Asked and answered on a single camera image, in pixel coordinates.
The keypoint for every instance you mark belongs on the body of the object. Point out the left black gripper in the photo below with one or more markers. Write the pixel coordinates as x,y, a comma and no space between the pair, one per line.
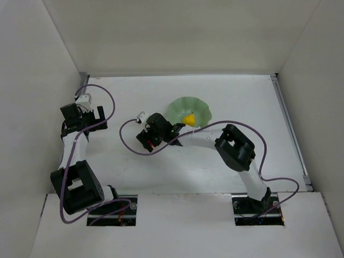
95,120

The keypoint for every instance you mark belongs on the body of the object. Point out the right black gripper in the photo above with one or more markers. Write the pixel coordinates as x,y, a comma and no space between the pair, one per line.
147,141

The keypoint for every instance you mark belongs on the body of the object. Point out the yellow fake pear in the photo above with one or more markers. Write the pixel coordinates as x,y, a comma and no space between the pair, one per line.
189,120

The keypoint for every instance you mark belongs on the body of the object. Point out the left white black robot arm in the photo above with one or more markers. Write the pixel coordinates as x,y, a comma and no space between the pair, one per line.
74,181

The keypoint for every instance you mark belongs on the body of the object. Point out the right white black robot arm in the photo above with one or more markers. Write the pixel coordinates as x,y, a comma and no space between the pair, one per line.
235,149

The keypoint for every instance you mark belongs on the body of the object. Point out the green scalloped fruit bowl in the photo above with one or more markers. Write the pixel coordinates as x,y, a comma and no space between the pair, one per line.
184,106

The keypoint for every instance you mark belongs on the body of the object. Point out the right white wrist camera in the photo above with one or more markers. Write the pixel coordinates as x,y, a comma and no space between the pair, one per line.
142,117

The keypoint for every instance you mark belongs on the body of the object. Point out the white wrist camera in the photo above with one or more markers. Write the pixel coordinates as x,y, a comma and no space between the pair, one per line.
142,117
83,100

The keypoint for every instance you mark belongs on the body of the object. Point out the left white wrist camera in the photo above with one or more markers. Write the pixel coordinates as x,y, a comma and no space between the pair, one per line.
83,100

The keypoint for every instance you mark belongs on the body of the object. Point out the left aluminium table rail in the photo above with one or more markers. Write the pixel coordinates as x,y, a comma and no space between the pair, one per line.
84,78

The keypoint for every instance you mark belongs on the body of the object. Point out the aluminium table rail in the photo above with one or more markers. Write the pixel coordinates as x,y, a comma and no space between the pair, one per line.
84,78
277,88

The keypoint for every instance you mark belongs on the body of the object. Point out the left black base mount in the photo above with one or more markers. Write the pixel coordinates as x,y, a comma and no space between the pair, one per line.
117,214

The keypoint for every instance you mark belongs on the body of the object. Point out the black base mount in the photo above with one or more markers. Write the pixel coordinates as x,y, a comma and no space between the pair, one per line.
117,214
248,213

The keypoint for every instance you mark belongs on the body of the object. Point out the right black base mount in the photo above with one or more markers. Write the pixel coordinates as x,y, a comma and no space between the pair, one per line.
248,213

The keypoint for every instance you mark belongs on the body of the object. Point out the right aluminium table rail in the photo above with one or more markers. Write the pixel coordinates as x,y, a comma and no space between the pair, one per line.
277,88

